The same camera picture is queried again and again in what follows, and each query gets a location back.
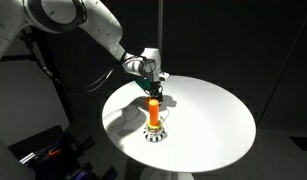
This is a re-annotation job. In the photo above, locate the black purple camera rig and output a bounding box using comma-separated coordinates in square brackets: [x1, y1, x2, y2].
[19, 133, 117, 180]

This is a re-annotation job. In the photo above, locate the round orange disc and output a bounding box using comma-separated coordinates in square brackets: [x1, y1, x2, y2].
[145, 96, 151, 103]

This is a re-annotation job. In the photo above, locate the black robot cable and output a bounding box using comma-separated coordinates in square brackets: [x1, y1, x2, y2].
[19, 29, 122, 94]

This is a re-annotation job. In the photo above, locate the orange cylinder block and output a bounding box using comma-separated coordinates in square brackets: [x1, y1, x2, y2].
[149, 99, 159, 126]

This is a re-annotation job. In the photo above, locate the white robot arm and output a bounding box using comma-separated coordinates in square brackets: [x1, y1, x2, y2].
[0, 0, 168, 101]

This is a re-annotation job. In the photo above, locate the white table pedestal base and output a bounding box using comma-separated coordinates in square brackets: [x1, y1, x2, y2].
[140, 167, 194, 180]

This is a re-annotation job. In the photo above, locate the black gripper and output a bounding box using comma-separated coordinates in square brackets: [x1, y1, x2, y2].
[135, 72, 169, 102]

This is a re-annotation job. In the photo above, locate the black white striped base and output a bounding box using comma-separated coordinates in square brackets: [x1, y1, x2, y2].
[144, 128, 167, 143]

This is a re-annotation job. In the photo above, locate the yellow green ring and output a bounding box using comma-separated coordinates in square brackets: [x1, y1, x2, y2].
[145, 121, 164, 132]

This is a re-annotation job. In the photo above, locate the round white table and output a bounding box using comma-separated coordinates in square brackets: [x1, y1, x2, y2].
[102, 75, 256, 173]

